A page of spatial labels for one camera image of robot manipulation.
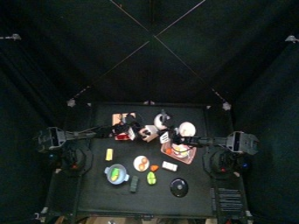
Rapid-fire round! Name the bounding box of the white plate with fried egg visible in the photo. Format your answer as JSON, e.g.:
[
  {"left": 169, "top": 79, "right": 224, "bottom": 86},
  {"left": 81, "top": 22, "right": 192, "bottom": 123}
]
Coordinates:
[{"left": 172, "top": 143, "right": 192, "bottom": 158}]

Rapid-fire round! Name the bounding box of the red and white toy box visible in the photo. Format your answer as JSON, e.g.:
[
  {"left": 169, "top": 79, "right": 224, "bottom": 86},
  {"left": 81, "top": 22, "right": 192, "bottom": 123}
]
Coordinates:
[{"left": 114, "top": 128, "right": 136, "bottom": 142}]

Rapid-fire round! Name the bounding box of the wooden knife block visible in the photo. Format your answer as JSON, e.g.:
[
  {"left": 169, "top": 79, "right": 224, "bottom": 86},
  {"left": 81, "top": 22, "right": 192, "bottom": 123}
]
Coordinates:
[{"left": 138, "top": 124, "right": 160, "bottom": 144}]

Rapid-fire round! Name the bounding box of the orange toy cutting board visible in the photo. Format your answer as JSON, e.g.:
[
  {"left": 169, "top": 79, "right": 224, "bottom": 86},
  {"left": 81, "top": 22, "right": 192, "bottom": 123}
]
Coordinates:
[{"left": 110, "top": 112, "right": 136, "bottom": 127}]

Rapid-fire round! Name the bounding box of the white round plate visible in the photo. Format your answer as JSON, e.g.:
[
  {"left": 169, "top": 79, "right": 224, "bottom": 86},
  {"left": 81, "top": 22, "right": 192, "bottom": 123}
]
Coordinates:
[{"left": 177, "top": 121, "right": 197, "bottom": 137}]

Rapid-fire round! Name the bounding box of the white toy kettle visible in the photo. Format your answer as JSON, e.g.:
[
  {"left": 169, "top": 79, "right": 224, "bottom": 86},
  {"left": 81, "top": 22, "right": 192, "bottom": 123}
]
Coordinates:
[{"left": 153, "top": 109, "right": 172, "bottom": 131}]

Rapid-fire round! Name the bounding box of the pink square tray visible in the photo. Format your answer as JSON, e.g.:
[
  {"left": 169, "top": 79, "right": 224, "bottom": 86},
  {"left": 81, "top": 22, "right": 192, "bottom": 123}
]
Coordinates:
[{"left": 160, "top": 139, "right": 198, "bottom": 165}]

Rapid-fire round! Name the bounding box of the white toy block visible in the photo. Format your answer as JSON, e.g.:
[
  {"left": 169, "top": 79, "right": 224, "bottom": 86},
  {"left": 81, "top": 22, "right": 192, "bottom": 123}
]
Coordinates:
[{"left": 161, "top": 160, "right": 178, "bottom": 172}]

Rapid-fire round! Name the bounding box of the yellow toy butter block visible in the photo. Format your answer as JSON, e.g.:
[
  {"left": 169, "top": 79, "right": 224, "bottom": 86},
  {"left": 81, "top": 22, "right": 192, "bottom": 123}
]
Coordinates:
[{"left": 103, "top": 148, "right": 114, "bottom": 162}]

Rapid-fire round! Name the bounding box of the white plate with eggs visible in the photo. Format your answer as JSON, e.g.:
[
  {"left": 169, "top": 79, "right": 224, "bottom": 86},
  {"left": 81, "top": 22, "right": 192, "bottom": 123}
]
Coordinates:
[{"left": 132, "top": 155, "right": 150, "bottom": 172}]

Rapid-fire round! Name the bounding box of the green toy lime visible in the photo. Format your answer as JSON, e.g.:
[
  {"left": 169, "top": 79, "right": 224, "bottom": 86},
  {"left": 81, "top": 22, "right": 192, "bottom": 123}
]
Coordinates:
[{"left": 145, "top": 171, "right": 157, "bottom": 186}]

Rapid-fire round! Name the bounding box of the black round lid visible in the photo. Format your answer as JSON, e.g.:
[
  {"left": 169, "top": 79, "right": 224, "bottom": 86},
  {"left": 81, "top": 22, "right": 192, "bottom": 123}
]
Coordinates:
[{"left": 169, "top": 178, "right": 190, "bottom": 199}]

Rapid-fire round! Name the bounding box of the blue toy pot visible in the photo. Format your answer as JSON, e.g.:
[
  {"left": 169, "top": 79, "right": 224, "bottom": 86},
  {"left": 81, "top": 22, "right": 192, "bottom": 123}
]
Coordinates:
[{"left": 102, "top": 164, "right": 130, "bottom": 186}]

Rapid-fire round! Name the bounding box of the dark green toy block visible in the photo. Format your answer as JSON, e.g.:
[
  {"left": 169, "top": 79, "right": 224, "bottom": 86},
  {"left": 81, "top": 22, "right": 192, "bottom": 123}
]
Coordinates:
[{"left": 128, "top": 175, "right": 140, "bottom": 193}]

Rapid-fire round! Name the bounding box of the white printed label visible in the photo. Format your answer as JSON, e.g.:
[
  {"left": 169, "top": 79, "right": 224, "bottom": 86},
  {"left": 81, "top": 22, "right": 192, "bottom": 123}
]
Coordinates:
[{"left": 217, "top": 187, "right": 242, "bottom": 214}]

